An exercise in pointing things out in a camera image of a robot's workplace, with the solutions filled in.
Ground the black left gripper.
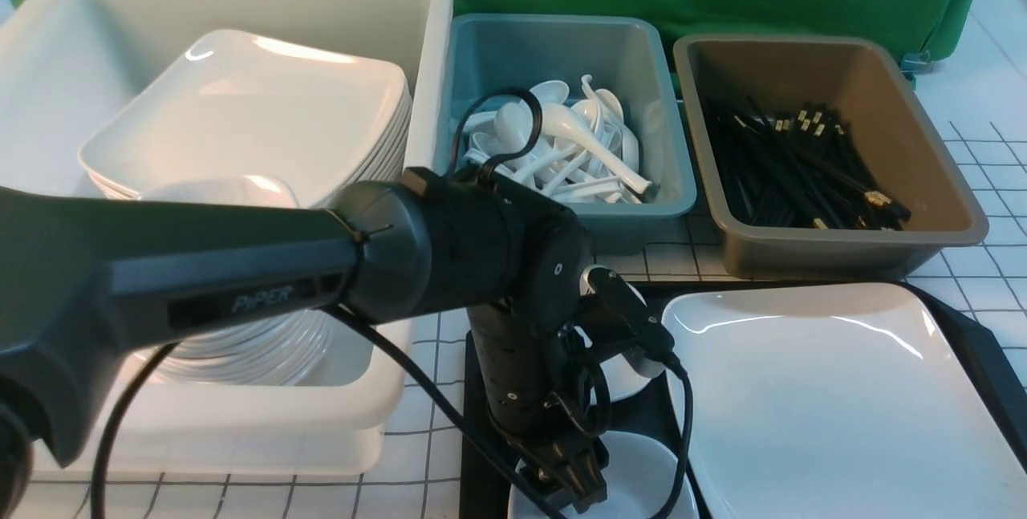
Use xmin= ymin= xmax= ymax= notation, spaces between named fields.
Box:
xmin=467 ymin=306 xmax=611 ymax=513

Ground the small white sauce bowl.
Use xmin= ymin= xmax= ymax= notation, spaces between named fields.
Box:
xmin=506 ymin=431 xmax=700 ymax=518

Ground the large white square plate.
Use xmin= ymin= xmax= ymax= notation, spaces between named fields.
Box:
xmin=663 ymin=284 xmax=1026 ymax=518

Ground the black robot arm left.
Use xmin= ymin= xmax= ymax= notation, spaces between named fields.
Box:
xmin=2 ymin=166 xmax=591 ymax=518

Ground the pile of white spoons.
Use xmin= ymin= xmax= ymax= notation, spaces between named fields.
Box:
xmin=447 ymin=74 xmax=658 ymax=205

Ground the stack of white sauce bowls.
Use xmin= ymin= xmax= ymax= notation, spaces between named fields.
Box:
xmin=138 ymin=175 xmax=333 ymax=385

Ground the teal plastic bin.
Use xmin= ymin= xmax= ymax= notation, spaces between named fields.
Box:
xmin=433 ymin=14 xmax=698 ymax=255

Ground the stack of white square plates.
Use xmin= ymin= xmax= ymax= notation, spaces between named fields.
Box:
xmin=78 ymin=29 xmax=413 ymax=208

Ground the pile of black chopsticks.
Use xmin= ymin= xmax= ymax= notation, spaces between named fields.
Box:
xmin=703 ymin=96 xmax=912 ymax=231

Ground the brown plastic bin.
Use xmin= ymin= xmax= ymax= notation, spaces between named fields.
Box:
xmin=672 ymin=35 xmax=989 ymax=279

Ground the binder clip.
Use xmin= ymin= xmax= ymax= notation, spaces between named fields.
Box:
xmin=899 ymin=51 xmax=938 ymax=87

